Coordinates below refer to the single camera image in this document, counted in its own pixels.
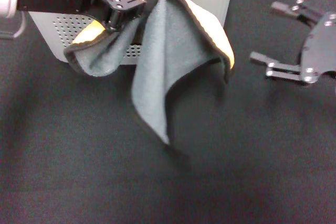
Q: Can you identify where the yellow and grey towel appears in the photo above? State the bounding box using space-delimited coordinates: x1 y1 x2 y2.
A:
64 0 235 146

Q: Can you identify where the black tablecloth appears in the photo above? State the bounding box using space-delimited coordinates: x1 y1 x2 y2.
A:
0 0 336 224

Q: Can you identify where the left arm gripper cable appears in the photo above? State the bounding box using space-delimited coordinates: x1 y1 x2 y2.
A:
0 11 27 40

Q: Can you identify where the grey perforated plastic storage box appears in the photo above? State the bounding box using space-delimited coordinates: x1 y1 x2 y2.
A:
27 0 237 66

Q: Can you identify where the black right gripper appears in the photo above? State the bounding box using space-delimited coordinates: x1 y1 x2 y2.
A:
248 0 336 85

